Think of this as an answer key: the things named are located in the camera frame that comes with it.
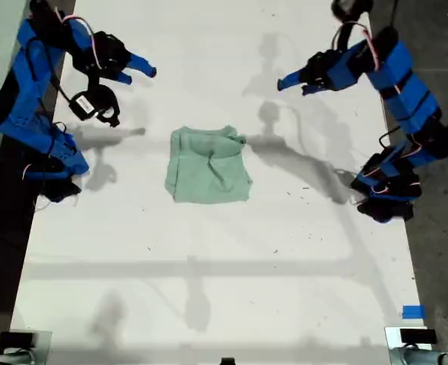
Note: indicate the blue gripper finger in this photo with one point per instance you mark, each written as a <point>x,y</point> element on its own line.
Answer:
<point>142,65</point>
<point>122,78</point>
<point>311,90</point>
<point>292,80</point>

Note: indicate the pale green t-shirt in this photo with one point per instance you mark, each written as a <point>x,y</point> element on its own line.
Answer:
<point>208,178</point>

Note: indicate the blue and black robot arm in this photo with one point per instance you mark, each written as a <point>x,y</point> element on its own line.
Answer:
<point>22,99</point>
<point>406,83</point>

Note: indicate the blue tape strip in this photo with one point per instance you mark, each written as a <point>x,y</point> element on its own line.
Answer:
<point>414,311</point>

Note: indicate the grey metal clamp plate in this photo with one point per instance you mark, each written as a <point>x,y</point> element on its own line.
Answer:
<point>43,350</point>
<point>391,338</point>

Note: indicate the small black box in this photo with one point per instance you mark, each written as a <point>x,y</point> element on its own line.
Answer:
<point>417,335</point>
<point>16,339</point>

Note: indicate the black clip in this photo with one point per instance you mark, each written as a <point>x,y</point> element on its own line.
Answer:
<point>227,361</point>

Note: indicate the grey metal pipe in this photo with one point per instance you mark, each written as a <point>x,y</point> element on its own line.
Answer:
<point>436,358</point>
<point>14,358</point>

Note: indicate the black camera stalk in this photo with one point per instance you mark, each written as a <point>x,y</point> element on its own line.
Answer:
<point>93,81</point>
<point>347,32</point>

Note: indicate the black camera box white label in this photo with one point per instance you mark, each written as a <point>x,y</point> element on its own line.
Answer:
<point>92,104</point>

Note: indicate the black and grey camera box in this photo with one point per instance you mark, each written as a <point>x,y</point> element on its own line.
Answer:
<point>351,7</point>

